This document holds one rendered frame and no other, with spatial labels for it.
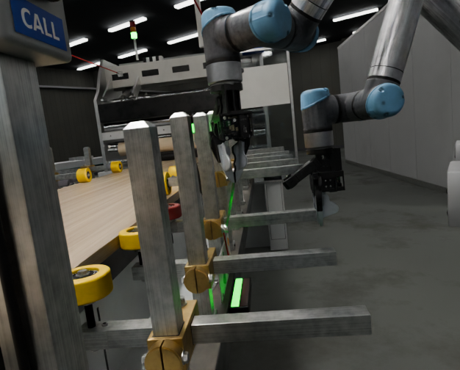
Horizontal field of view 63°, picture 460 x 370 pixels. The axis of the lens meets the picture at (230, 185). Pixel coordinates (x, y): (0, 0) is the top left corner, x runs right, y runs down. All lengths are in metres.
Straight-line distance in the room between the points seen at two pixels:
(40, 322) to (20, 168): 0.09
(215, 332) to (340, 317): 0.18
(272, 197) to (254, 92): 0.92
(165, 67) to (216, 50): 2.90
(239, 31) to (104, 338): 0.58
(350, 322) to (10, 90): 0.50
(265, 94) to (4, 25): 3.07
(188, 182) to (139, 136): 0.27
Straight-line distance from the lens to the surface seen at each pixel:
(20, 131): 0.25
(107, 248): 0.80
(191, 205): 0.74
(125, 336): 0.62
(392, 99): 0.91
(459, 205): 0.69
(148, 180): 0.49
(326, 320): 0.58
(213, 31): 0.82
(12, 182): 0.25
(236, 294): 0.95
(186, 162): 0.73
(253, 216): 1.03
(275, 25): 0.74
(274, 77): 3.27
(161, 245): 0.50
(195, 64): 3.65
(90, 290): 0.59
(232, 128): 0.79
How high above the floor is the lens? 1.09
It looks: 8 degrees down
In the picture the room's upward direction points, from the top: 6 degrees counter-clockwise
